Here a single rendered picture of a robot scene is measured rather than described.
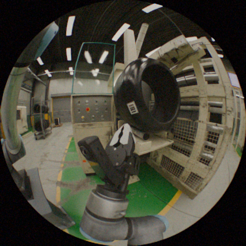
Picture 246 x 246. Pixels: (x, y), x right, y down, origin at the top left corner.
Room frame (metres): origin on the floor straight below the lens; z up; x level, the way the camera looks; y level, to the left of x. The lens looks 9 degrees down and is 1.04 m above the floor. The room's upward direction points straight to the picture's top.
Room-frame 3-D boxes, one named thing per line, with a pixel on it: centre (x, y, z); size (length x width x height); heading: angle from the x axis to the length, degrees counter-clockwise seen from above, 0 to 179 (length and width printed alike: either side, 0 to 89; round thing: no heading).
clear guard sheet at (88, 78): (0.86, 0.39, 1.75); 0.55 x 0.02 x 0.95; 111
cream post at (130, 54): (0.82, -0.09, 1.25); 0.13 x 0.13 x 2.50; 21
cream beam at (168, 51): (0.57, -0.53, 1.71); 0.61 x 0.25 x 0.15; 21
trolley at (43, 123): (2.13, 4.05, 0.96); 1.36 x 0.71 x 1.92; 31
